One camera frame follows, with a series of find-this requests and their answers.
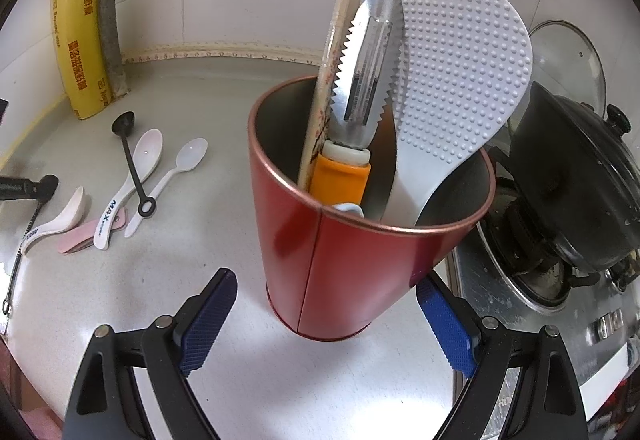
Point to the glass pan lid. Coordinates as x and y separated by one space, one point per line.
570 54

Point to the black measuring spoon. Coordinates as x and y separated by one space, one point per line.
122 122
15 270

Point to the black clay pot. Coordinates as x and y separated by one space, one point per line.
550 220

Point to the translucent plastic spoon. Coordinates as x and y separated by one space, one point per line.
192 153

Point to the plain white ceramic spoon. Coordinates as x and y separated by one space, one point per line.
347 208

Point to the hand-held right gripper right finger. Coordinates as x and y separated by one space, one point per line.
445 325

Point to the stove knob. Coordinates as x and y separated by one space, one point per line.
614 322
600 327

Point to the yellow cling wrap roll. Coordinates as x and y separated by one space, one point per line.
75 19

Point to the grey vertical pipe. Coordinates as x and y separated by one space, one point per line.
111 19

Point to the wooden chopsticks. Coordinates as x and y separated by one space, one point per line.
340 44

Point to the steel gas stove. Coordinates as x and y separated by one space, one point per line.
505 320

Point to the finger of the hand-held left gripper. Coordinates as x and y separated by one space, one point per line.
25 188

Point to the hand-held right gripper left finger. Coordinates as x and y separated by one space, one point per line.
207 325

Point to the pink plastic utensil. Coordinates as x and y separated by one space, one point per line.
75 240

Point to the white printed ceramic spoon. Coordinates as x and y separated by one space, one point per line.
74 207
147 144

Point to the red metal canister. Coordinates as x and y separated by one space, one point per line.
350 280

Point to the black burner grate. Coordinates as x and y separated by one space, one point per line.
625 272
520 240

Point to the white dimpled rice paddle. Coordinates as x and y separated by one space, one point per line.
460 69

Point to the black pot lid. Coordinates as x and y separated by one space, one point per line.
590 144

